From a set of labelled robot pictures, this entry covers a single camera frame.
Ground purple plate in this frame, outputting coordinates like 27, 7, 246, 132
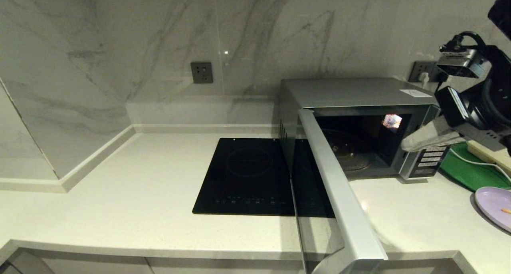
474, 187, 511, 233

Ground microwave door with dark glass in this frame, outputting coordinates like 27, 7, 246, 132
291, 108, 388, 274

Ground glass microwave turntable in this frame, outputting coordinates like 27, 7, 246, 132
323, 129, 376, 171

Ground silver Panasonic microwave oven body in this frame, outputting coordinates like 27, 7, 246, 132
278, 78, 444, 181

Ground white paper label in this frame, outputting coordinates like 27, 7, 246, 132
400, 89, 433, 98

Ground green plastic tray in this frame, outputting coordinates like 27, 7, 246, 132
439, 142, 511, 191

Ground beige power strip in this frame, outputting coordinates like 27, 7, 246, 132
467, 140, 511, 177

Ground silver metal sensor box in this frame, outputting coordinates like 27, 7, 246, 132
436, 50, 492, 79

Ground grey angled cabinet panel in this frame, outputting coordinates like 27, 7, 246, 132
0, 250, 54, 274
431, 259, 465, 274

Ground grey cabinet door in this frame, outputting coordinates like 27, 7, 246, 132
40, 255, 154, 274
377, 260, 438, 274

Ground black induction cooktop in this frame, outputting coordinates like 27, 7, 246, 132
192, 138, 296, 216

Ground white power cable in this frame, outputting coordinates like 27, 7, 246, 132
450, 147, 511, 183

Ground grey double wall socket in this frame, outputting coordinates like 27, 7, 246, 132
409, 61, 438, 83

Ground grey single wall socket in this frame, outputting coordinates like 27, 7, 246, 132
190, 62, 214, 84

